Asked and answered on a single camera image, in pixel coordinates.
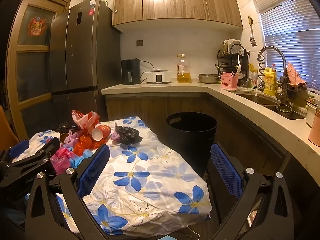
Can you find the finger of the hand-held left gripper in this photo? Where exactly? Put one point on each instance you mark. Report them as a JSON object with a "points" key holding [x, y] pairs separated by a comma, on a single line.
{"points": [[18, 148], [48, 148]]}

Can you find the pink utensil holder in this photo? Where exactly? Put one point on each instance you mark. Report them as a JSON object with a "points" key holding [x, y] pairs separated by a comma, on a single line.
{"points": [[229, 81]]}

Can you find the pink dish cloth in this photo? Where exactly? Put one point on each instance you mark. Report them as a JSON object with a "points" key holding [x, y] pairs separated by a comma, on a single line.
{"points": [[295, 75]]}

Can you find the blue floral tablecloth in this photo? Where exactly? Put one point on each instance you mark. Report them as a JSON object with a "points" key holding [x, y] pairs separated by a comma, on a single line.
{"points": [[150, 180]]}

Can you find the metal faucet caddy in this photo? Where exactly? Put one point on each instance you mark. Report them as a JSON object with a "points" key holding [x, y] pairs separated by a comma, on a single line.
{"points": [[296, 86]]}

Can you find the hanging slotted spatula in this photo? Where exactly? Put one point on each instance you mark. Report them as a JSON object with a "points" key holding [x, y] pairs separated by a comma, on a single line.
{"points": [[253, 41]]}

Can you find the grey refrigerator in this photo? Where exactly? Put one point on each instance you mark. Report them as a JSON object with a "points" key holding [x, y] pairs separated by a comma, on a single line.
{"points": [[82, 55]]}

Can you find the dark object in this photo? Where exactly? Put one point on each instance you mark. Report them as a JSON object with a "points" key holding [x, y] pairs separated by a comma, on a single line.
{"points": [[63, 127]]}

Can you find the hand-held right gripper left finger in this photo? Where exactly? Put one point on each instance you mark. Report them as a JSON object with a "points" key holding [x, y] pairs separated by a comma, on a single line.
{"points": [[93, 170]]}

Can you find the black trash bin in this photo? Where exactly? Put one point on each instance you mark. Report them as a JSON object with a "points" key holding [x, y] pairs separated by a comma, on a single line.
{"points": [[190, 142]]}

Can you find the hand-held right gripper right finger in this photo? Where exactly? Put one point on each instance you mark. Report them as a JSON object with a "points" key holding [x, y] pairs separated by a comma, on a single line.
{"points": [[225, 170]]}

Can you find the dark chopsticks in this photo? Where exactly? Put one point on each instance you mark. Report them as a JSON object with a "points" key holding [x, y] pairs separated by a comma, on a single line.
{"points": [[218, 69]]}

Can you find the dark wall outlet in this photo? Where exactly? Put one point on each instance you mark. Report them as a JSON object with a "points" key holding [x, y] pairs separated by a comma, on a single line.
{"points": [[139, 42]]}

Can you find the white container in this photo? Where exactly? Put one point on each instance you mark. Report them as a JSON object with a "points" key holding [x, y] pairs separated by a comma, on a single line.
{"points": [[310, 115]]}

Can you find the white plates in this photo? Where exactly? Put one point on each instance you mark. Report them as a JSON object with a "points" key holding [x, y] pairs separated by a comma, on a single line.
{"points": [[231, 45]]}

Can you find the wooden glass door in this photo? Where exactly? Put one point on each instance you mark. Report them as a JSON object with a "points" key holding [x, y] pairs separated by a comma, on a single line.
{"points": [[25, 48]]}

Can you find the black air fryer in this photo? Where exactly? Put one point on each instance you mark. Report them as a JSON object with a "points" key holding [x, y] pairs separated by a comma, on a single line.
{"points": [[131, 71]]}

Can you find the yellow detergent bottle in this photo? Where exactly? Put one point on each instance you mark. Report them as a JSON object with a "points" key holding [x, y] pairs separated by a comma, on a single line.
{"points": [[270, 82]]}

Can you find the steel mixing bowl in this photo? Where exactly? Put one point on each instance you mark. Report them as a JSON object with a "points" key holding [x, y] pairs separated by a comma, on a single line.
{"points": [[208, 78]]}

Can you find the orange paper cup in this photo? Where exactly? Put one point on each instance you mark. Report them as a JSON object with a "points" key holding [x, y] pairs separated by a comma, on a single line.
{"points": [[102, 131]]}

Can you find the brown paper cup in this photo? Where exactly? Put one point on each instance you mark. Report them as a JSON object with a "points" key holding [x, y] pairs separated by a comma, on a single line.
{"points": [[63, 138]]}

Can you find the cooking oil bottle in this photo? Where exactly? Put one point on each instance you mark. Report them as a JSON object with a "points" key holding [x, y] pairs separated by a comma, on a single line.
{"points": [[183, 72]]}

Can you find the pink plastic bag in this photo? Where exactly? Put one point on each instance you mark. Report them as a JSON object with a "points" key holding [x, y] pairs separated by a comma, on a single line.
{"points": [[61, 158]]}

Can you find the window blinds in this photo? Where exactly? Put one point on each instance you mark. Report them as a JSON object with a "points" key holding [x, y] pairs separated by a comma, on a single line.
{"points": [[287, 30]]}

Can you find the white beverage can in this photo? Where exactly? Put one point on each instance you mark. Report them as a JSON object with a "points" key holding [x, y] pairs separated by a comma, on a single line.
{"points": [[254, 81]]}

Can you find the black plastic bag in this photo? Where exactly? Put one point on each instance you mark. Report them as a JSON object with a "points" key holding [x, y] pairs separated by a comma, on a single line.
{"points": [[128, 133]]}

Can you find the steel kitchen faucet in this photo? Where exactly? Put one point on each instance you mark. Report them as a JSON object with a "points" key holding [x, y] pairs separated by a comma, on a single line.
{"points": [[283, 62]]}

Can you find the colourful round door decal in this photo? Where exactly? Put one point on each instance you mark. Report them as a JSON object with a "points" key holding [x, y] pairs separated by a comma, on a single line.
{"points": [[37, 26]]}

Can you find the light purple plastic bag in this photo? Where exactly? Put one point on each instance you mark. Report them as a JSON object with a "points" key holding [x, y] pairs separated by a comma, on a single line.
{"points": [[73, 138]]}

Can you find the round sink strainer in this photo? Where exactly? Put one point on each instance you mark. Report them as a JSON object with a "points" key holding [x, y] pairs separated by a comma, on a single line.
{"points": [[283, 108]]}

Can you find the steel kitchen sink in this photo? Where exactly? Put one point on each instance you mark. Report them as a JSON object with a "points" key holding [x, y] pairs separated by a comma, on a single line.
{"points": [[260, 100]]}

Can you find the white ladle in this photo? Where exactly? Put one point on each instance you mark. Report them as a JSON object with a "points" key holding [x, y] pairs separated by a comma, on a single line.
{"points": [[239, 66]]}

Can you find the wooden wall cabinet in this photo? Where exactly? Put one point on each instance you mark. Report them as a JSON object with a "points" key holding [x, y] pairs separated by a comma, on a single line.
{"points": [[175, 2]]}

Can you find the yellow kitchen brush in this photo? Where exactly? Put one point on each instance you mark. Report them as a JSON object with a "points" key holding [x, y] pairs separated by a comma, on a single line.
{"points": [[252, 68]]}

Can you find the black dish rack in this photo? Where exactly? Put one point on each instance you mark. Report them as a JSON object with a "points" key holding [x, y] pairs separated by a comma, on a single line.
{"points": [[228, 60]]}

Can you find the white slow cooker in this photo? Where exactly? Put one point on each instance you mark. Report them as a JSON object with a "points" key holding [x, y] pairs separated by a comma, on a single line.
{"points": [[158, 77]]}

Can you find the pink cup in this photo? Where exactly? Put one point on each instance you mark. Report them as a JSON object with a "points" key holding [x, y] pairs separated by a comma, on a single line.
{"points": [[315, 130]]}

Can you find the blue plastic bag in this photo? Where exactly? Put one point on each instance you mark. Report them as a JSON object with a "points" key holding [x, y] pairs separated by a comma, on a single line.
{"points": [[80, 158]]}

